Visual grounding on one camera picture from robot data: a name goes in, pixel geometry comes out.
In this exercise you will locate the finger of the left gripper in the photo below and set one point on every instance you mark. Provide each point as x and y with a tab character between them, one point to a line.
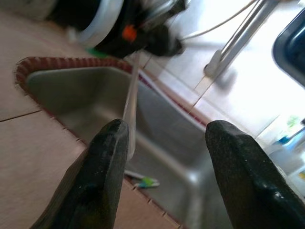
166	43

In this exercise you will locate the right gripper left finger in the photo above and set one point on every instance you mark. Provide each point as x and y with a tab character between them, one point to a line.
95	186

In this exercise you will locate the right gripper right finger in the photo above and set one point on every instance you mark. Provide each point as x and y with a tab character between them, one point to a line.
247	181

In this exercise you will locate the white stick green band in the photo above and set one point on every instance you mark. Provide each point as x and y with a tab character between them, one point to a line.
145	182

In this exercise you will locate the plain white plastic stick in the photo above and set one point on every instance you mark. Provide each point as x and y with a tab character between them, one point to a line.
131	100

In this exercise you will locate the clear plastic cup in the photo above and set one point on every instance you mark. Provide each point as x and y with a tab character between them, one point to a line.
281	159

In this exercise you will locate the blue white toothbrush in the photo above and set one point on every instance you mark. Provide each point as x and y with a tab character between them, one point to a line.
291	137

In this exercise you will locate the steel sink basin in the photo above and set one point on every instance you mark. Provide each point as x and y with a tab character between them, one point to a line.
95	95

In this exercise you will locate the dark blue basin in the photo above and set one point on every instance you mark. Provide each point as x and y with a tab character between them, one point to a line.
290	47

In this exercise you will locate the chrome wall tap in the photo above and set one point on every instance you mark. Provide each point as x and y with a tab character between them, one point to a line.
238	35

